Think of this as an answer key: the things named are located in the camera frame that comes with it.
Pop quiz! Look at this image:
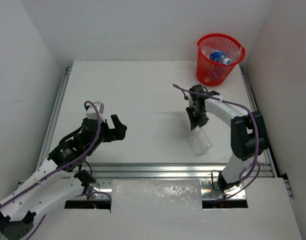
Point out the aluminium table front rail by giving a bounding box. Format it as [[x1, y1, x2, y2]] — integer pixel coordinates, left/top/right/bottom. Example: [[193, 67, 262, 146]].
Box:
[[32, 162, 276, 180]]

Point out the red mesh plastic bin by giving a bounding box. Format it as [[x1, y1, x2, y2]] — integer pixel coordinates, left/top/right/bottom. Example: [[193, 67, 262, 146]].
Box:
[[196, 33, 246, 87]]

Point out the aluminium table right rail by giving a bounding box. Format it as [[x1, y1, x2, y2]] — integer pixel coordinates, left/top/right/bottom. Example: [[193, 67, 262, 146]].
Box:
[[239, 66, 293, 199]]

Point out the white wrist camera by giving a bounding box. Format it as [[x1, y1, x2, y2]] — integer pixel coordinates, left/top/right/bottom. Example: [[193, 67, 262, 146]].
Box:
[[84, 101, 104, 121], [188, 96, 194, 107]]

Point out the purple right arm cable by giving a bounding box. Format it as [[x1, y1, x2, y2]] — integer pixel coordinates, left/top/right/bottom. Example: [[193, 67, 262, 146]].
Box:
[[172, 83, 261, 201]]

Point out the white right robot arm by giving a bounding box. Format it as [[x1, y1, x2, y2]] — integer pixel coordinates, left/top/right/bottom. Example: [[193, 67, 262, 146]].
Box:
[[184, 84, 269, 192]]

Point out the aluminium table left rail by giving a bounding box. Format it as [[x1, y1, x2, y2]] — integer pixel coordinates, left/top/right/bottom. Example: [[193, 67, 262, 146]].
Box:
[[0, 65, 73, 240]]

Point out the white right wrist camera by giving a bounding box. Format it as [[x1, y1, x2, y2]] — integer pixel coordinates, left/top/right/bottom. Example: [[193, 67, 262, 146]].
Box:
[[188, 96, 194, 107]]

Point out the translucent plastic sheet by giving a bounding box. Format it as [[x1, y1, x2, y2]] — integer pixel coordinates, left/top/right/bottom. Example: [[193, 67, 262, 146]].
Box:
[[112, 179, 202, 212]]

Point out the blue label bottle Chinese text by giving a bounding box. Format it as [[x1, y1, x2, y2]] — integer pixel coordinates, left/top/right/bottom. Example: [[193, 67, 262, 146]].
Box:
[[209, 50, 231, 66]]

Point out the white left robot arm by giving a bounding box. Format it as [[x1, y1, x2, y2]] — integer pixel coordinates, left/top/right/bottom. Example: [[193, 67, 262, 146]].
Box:
[[0, 114, 127, 240]]

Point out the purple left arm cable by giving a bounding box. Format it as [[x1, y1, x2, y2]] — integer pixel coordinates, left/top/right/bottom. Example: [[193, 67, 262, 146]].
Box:
[[0, 100, 112, 240]]

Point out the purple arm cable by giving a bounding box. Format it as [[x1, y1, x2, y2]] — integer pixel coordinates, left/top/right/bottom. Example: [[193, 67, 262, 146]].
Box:
[[172, 83, 261, 201], [0, 100, 112, 240]]

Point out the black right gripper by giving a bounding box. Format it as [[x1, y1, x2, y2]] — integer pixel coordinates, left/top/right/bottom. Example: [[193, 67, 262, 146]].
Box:
[[186, 104, 209, 129]]

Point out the clear unlabelled bottle white cap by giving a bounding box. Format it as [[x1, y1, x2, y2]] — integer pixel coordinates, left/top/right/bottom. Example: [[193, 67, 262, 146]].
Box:
[[188, 126, 212, 157]]

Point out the black looped cable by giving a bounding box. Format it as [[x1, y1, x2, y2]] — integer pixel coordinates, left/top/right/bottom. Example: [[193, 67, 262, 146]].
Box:
[[210, 169, 225, 198]]

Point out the blue label bottle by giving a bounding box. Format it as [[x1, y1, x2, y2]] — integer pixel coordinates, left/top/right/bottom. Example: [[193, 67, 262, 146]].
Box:
[[226, 47, 242, 62], [205, 66, 223, 83]]

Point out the aluminium table rail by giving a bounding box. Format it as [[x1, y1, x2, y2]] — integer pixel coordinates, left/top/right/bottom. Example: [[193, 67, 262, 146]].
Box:
[[32, 162, 276, 180], [239, 66, 293, 199], [0, 65, 73, 240]]

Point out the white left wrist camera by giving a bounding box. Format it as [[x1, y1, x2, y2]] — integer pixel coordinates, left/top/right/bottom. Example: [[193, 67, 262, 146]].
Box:
[[84, 101, 104, 121]]

